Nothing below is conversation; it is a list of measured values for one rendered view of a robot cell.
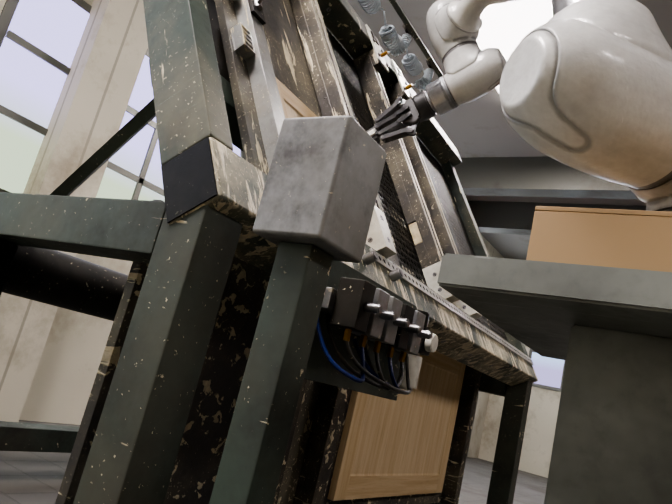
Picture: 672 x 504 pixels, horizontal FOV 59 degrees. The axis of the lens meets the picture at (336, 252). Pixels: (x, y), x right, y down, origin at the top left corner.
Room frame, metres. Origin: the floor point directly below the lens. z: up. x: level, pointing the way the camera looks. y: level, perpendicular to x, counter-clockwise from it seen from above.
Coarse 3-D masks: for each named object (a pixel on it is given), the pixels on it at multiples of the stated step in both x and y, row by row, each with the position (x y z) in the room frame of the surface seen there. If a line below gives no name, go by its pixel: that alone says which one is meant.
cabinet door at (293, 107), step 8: (280, 88) 1.31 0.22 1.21; (280, 96) 1.29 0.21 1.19; (288, 96) 1.33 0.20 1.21; (288, 104) 1.32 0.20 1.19; (296, 104) 1.36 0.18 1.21; (304, 104) 1.41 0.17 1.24; (288, 112) 1.30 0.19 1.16; (296, 112) 1.35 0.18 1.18; (304, 112) 1.39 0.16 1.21; (312, 112) 1.44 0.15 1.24
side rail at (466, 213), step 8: (448, 168) 2.96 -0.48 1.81; (448, 176) 2.95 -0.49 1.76; (456, 176) 2.97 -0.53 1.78; (448, 184) 2.95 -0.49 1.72; (456, 184) 2.92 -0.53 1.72; (456, 192) 2.92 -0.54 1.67; (456, 200) 2.91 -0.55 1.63; (464, 200) 2.89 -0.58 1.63; (464, 208) 2.88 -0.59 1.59; (464, 216) 2.88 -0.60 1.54; (472, 216) 2.90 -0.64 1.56; (464, 224) 2.88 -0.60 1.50; (472, 224) 2.85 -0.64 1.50; (472, 232) 2.85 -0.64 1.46; (472, 240) 2.84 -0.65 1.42; (480, 240) 2.82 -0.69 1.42; (480, 248) 2.82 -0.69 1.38; (488, 256) 2.84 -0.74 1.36; (512, 336) 2.69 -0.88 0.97; (512, 344) 2.69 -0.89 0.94; (520, 344) 2.67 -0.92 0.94
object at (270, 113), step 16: (240, 0) 1.28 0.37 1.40; (240, 16) 1.27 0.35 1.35; (256, 32) 1.24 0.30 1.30; (256, 48) 1.22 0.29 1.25; (256, 64) 1.21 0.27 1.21; (256, 80) 1.20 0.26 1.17; (272, 80) 1.22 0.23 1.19; (256, 96) 1.20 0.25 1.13; (272, 96) 1.19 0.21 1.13; (272, 112) 1.16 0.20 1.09; (272, 128) 1.16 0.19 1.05; (272, 144) 1.15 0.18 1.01
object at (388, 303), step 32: (352, 288) 1.05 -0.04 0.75; (384, 288) 1.32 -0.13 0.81; (320, 320) 1.13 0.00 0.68; (352, 320) 1.05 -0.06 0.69; (384, 320) 1.13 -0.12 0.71; (416, 320) 1.25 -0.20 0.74; (320, 352) 1.16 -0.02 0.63; (352, 352) 1.26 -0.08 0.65; (384, 352) 1.38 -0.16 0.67; (416, 352) 1.27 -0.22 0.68; (352, 384) 1.28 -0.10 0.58; (384, 384) 1.12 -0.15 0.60; (416, 384) 1.41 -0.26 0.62
